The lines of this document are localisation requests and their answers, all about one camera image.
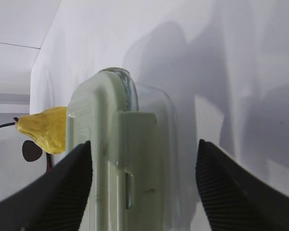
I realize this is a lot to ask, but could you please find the green lid glass container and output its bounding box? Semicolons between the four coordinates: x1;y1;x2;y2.
66;67;181;231

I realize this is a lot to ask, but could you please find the yellow pear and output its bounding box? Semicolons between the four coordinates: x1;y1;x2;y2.
14;106;67;154

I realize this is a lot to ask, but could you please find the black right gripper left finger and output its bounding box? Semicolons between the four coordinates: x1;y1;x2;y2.
0;141;92;231

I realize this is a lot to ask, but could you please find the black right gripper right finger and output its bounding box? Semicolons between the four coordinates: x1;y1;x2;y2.
195;140;289;231

